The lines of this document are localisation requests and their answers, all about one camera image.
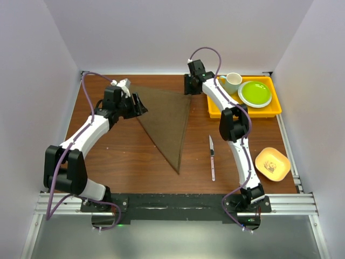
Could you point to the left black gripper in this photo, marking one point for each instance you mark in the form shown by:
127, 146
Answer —
137, 109

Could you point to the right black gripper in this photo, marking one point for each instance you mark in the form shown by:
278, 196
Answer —
187, 89

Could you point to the brown cloth napkin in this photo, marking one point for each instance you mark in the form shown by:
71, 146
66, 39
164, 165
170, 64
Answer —
166, 121

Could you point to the knife with pink handle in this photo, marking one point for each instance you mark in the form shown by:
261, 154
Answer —
212, 154

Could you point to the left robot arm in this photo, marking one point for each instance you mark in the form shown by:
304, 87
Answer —
64, 166

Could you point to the pale green mug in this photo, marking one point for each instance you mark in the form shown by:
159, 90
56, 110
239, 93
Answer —
231, 82

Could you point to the green plate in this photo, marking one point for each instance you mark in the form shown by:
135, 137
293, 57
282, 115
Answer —
255, 94

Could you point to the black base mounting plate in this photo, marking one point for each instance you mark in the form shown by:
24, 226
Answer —
189, 207

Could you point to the yellow panda bowl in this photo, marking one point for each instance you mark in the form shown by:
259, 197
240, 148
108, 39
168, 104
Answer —
272, 164

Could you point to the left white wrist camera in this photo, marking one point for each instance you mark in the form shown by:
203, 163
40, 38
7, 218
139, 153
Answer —
124, 85

